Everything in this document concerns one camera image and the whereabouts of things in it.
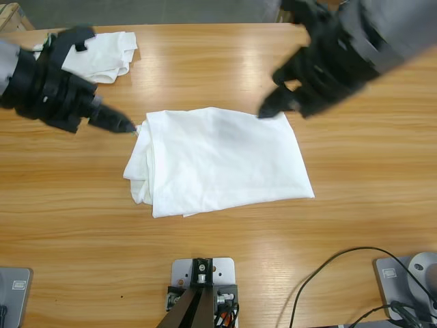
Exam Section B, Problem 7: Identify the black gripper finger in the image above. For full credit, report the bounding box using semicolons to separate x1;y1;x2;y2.
89;103;137;135
255;85;302;120
272;66;302;88

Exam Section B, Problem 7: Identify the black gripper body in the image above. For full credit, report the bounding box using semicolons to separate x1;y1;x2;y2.
0;47;103;134
295;18;406;119

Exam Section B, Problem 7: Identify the white Unitree print t-shirt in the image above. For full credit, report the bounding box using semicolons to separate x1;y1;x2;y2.
122;107;315;219

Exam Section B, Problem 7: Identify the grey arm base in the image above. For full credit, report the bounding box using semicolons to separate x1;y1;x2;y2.
0;266;34;328
371;251;437;322

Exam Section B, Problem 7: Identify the wooden crate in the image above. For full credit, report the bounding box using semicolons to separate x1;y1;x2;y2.
0;2;35;32

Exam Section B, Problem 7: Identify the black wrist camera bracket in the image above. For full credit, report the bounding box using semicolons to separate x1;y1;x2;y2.
278;0;341;38
33;26;97;72

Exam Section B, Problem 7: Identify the white mount block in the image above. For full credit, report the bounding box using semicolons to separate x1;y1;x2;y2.
170;258;237;308

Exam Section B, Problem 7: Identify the long thin black cable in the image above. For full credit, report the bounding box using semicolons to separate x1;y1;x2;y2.
292;246;409;328

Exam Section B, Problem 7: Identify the dark camera post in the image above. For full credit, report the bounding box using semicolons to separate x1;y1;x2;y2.
158;258;219;328

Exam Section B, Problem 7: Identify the black base plug cable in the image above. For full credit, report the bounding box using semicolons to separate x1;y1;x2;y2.
354;300;437;328

